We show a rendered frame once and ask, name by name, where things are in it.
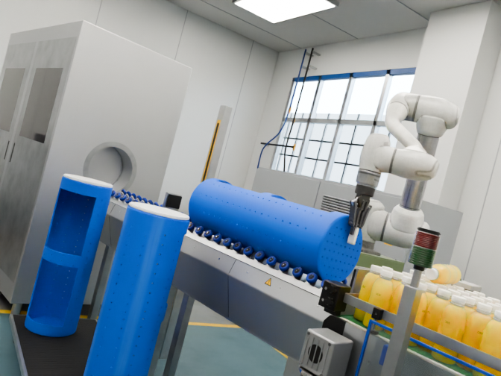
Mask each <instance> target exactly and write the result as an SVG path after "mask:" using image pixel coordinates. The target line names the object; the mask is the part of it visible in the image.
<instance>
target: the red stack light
mask: <svg viewBox="0 0 501 376"><path fill-rule="evenodd" d="M415 232H416V233H415V237H414V240H413V243H412V244H413V245H417V246H420V247H423V248H428V249H431V250H434V251H437V248H438V244H439V240H440V238H441V237H440V236H436V235H434V234H428V233H425V232H423V231H415Z"/></svg>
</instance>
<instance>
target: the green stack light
mask: <svg viewBox="0 0 501 376"><path fill-rule="evenodd" d="M436 252H437V251H434V250H431V249H428V248H423V247H420V246H417V245H412V249H411V251H410V254H409V259H408V262H409V263H411V264H414V265H417V266H421V267H424V268H428V269H432V266H433V263H434V259H435V255H436Z"/></svg>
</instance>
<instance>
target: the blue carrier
mask: <svg viewBox="0 0 501 376"><path fill-rule="evenodd" d="M189 217H190V219H191V221H192V223H194V224H195V227H200V226H201V227H203V228H204V231H205V232H206V231H208V230H211V231H212V235H214V236H215V235H216V234H221V235H222V239H226V238H231V239H232V243H233V244H235V243H236V242H240V243H241V244H242V247H243V248H247V247H248V246H250V247H252V248H253V252H254V253H257V252H258V251H263V252H264V254H265V257H267V258H269V257H271V256H275V257H276V258H277V262H278V263H282V262H283V261H287V262H288V263H289V265H290V268H292V269H294V268H296V267H301V268H302V269H303V273H304V274H306V275H307V274H309V273H312V272H314V273H315V274H316V275H317V276H318V280H320V281H323V280H324V279H330V280H332V281H338V282H342V281H343V280H344V279H345V278H347V277H348V276H349V274H350V273H351V272H352V271H353V269H354V268H355V266H356V264H357V262H358V260H359V256H360V254H361V250H362V229H359V232H358V235H357V238H356V243H355V245H352V244H350V243H347V240H348V237H349V233H350V228H351V226H349V224H348V220H349V215H347V214H344V213H340V212H330V213H328V212H325V211H323V210H318V209H315V208H312V207H307V206H304V205H301V204H296V203H294V202H290V201H287V200H286V199H285V198H284V197H282V196H279V195H275V194H271V193H268V192H264V193H259V192H254V191H251V190H248V189H243V188H241V187H236V186H233V185H232V184H230V183H229V182H227V181H223V180H220V179H217V178H210V179H207V180H205V181H203V182H202V183H200V184H199V185H198V186H197V187H196V188H195V190H194V191H193V193H192V195H191V198H190V200H189Z"/></svg>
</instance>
